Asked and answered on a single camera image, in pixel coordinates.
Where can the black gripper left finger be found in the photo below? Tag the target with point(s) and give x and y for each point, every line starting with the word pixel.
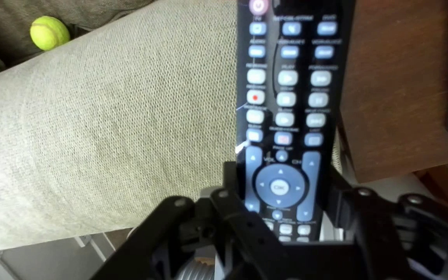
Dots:
pixel 168 239

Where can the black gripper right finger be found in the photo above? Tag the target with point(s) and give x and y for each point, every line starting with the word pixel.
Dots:
pixel 386 239

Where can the black remote with blue buttons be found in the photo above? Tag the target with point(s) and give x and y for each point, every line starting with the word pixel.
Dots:
pixel 291 59

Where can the beige fabric sofa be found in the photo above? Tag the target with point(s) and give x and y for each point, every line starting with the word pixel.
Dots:
pixel 139 104

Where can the dark wooden side table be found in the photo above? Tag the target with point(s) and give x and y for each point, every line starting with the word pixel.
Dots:
pixel 395 92

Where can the yellow tennis ball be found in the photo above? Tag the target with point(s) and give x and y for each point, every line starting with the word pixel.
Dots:
pixel 48 32

